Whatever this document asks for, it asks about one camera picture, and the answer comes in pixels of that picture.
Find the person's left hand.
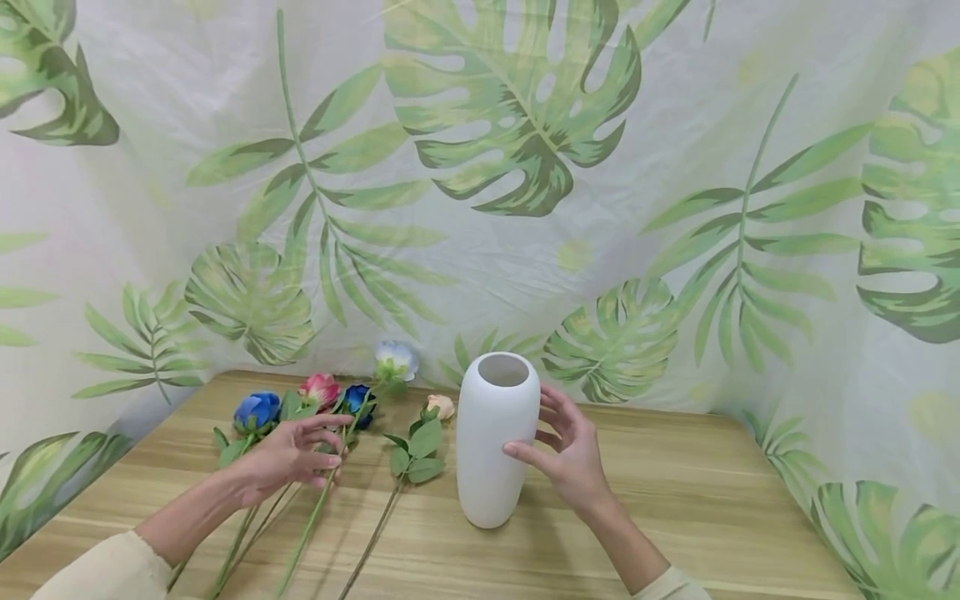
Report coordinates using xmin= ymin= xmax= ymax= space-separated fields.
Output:
xmin=237 ymin=413 xmax=355 ymax=508

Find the white artificial flower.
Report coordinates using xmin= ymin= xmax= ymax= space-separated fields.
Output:
xmin=276 ymin=340 xmax=420 ymax=599

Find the peach artificial rosebud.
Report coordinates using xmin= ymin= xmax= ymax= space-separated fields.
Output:
xmin=337 ymin=394 xmax=457 ymax=600

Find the person's right forearm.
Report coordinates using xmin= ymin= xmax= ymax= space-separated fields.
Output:
xmin=581 ymin=492 xmax=713 ymax=600

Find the pink artificial flower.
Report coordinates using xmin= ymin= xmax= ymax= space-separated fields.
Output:
xmin=168 ymin=372 xmax=343 ymax=593

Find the white ceramic vase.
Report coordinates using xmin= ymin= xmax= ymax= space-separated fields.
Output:
xmin=456 ymin=352 xmax=542 ymax=530

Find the small dark blue artificial rose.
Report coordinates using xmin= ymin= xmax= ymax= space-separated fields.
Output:
xmin=330 ymin=383 xmax=378 ymax=455

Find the large blue artificial rose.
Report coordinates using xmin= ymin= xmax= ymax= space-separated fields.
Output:
xmin=210 ymin=392 xmax=283 ymax=599

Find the person's left forearm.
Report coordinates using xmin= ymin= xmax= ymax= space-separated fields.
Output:
xmin=30 ymin=467 xmax=253 ymax=600

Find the person's right hand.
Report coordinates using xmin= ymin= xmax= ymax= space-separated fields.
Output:
xmin=502 ymin=383 xmax=613 ymax=520

